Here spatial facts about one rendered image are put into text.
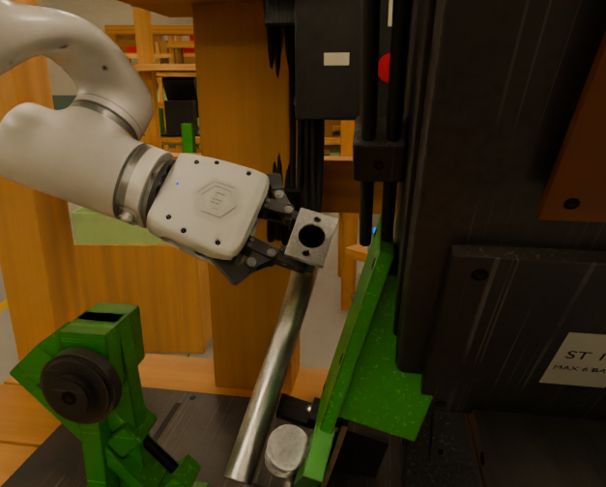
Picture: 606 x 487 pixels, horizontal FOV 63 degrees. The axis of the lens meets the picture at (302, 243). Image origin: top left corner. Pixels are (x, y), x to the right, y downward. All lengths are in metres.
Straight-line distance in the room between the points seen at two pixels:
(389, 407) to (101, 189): 0.33
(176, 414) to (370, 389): 0.46
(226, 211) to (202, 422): 0.42
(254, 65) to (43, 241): 0.48
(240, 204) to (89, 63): 0.20
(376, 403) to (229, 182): 0.25
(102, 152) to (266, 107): 0.30
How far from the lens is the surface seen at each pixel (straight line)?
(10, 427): 0.94
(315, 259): 0.48
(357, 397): 0.44
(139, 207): 0.51
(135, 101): 0.57
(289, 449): 0.47
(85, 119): 0.55
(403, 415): 0.45
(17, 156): 0.55
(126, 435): 0.57
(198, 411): 0.84
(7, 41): 0.47
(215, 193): 0.50
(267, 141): 0.75
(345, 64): 0.62
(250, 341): 0.86
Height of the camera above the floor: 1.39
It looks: 18 degrees down
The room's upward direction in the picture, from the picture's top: straight up
